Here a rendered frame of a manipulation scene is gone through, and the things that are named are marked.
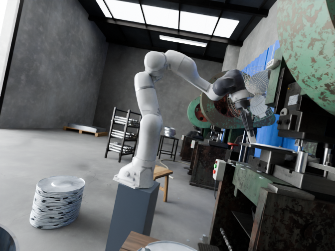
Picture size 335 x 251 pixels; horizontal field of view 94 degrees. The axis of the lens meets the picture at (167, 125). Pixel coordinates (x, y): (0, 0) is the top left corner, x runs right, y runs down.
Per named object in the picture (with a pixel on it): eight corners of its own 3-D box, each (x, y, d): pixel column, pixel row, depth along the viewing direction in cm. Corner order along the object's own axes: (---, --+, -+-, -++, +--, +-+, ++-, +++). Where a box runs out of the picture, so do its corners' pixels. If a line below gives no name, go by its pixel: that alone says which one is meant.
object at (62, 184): (59, 197, 95) (60, 196, 95) (25, 184, 103) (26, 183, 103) (93, 183, 123) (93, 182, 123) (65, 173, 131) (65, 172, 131)
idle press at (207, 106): (182, 188, 212) (207, 63, 213) (181, 170, 311) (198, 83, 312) (299, 215, 201) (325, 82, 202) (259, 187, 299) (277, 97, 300)
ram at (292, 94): (289, 130, 78) (300, 71, 78) (270, 129, 93) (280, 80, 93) (325, 136, 77) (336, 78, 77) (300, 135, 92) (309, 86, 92)
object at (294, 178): (300, 188, 63) (303, 174, 63) (247, 163, 108) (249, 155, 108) (377, 205, 62) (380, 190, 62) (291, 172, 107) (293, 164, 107)
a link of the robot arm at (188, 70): (187, 51, 84) (238, 79, 83) (182, 68, 102) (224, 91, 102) (177, 68, 83) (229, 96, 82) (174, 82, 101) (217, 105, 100)
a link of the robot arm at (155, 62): (159, 46, 95) (157, 29, 78) (185, 61, 94) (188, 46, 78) (143, 74, 94) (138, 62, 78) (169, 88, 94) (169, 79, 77)
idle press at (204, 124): (177, 161, 382) (191, 91, 384) (175, 154, 481) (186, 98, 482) (238, 173, 384) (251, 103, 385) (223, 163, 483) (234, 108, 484)
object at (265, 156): (245, 170, 79) (250, 143, 79) (234, 163, 93) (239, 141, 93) (295, 180, 78) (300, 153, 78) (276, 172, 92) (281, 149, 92)
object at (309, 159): (299, 163, 78) (301, 154, 78) (279, 158, 93) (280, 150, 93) (318, 167, 77) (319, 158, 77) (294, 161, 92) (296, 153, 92)
